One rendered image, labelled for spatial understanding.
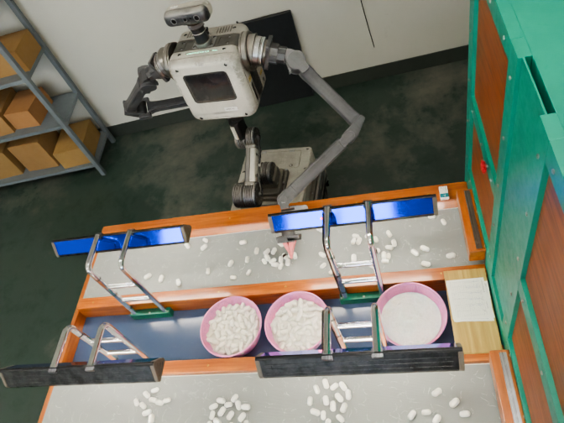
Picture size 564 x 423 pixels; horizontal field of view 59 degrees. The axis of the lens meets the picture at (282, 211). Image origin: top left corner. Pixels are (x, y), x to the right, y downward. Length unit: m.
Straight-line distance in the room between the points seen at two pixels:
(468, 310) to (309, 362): 0.67
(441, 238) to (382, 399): 0.70
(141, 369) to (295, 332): 0.62
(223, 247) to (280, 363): 0.90
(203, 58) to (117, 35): 1.89
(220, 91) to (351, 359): 1.27
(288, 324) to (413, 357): 0.67
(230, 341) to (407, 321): 0.71
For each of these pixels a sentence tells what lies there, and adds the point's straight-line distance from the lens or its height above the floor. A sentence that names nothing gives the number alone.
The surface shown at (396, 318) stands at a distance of 1.99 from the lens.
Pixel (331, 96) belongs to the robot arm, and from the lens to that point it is 2.12.
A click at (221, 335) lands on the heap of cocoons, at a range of 2.14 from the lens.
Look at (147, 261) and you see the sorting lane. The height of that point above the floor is 0.74.
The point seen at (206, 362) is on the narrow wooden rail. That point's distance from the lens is 2.07.
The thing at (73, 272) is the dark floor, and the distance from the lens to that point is 3.84.
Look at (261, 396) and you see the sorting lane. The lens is 1.97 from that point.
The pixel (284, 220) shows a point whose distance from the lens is 1.87.
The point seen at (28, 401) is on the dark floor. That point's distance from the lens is 3.52.
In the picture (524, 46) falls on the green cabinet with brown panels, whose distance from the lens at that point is 1.25.
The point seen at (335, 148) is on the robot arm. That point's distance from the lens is 2.09.
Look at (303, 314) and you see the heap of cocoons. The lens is 2.04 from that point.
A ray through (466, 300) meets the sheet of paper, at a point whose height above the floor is 0.78.
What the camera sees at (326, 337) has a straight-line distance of 1.56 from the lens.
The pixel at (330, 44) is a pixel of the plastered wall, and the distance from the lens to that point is 3.88.
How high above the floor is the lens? 2.53
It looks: 49 degrees down
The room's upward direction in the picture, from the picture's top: 24 degrees counter-clockwise
